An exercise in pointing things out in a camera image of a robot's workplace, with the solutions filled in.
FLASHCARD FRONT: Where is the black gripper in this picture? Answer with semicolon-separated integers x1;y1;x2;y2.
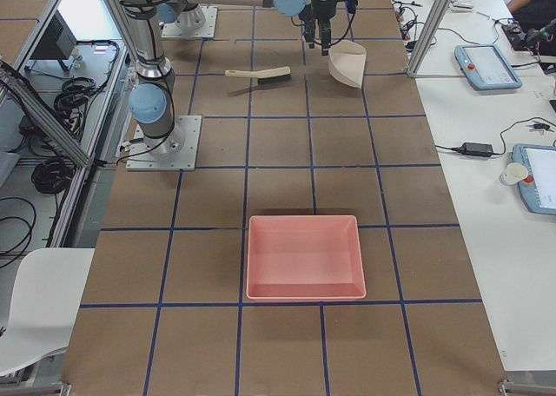
303;0;358;56

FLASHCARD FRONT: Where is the white plastic dustpan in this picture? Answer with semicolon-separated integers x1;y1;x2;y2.
328;41;367;89

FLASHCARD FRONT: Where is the white hand brush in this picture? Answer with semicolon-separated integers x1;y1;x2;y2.
224;66;291;85

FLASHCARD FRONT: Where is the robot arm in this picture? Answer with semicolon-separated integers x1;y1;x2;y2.
157;3;206;30
118;0;358;157

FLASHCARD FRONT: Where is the pink plastic bin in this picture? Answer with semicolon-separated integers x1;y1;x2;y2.
246;215;367;302

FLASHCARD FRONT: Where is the far teach pendant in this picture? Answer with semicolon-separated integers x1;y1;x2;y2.
453;44;522;91

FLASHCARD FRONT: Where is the teach pendant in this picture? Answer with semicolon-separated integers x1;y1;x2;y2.
453;44;522;91
512;143;555;215

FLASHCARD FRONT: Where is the black power adapter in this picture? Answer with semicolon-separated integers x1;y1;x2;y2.
451;142;494;157

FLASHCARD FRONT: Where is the paper cup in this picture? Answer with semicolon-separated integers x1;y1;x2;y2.
499;162;529;186

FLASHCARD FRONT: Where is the near teach pendant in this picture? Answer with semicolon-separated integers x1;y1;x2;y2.
512;143;555;215

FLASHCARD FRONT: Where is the white chair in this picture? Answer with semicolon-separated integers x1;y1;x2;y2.
1;247;95;376

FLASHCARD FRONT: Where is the aluminium frame post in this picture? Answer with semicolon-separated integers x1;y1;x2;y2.
406;0;451;78

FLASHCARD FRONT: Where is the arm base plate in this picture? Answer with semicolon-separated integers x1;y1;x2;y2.
162;5;218;40
125;115;202;171

